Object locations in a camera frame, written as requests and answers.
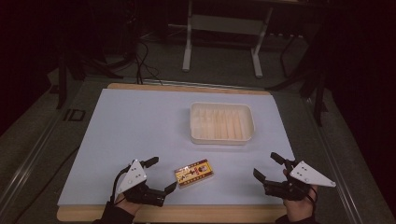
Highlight yellow and red small box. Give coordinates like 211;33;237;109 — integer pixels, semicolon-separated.
174;159;215;189

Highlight person's right hand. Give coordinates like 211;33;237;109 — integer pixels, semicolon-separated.
281;168;319;223

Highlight black stand legs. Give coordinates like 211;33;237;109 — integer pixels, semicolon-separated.
55;40;125;110
266;27;330;128

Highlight aluminium floor rail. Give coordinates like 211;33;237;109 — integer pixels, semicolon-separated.
0;102;80;216
303;97;366;224

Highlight person's left hand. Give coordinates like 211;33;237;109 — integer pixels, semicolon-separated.
114;191;143;217

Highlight light blue table mat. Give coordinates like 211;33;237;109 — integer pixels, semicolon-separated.
57;88;296;207

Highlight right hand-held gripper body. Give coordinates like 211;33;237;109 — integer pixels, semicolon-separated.
262;159;337;202

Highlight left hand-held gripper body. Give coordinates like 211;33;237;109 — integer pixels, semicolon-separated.
113;159;168;208

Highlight white metal stand frame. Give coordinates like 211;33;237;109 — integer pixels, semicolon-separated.
181;0;276;79

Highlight white plastic container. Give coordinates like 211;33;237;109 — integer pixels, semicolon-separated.
189;101;256;147

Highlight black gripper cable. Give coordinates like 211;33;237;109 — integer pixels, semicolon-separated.
109;165;132;206
306;185;319;216

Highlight black cables on floor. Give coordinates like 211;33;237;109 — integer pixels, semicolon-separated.
133;39;164;86

